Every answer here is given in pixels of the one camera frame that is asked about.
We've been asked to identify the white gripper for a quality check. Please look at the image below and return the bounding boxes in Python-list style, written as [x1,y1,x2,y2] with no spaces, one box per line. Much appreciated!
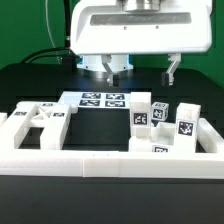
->
[70,0,213,86]

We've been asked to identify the white chair seat part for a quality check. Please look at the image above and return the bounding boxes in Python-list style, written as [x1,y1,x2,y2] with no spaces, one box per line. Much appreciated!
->
[127,121,200,154]

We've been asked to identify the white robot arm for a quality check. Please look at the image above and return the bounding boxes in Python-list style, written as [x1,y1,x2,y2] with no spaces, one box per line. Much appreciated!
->
[70,0,213,86]

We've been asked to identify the white chair back part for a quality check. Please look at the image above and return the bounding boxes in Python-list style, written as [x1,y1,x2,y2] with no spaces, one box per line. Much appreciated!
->
[0,101,78,151]

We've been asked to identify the white tag sheet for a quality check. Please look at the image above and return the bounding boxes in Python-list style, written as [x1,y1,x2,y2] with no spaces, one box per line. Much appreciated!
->
[59,91,131,109]

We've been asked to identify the black cable bundle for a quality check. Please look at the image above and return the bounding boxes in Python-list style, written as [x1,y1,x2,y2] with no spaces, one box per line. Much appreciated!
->
[20,0,84,65]

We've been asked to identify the white U-shaped obstacle frame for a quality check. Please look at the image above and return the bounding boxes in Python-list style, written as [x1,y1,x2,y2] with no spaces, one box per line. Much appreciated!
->
[0,113,224,179]

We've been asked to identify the white thin cable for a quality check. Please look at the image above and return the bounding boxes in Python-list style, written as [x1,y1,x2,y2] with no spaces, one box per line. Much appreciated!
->
[45,0,63,65]

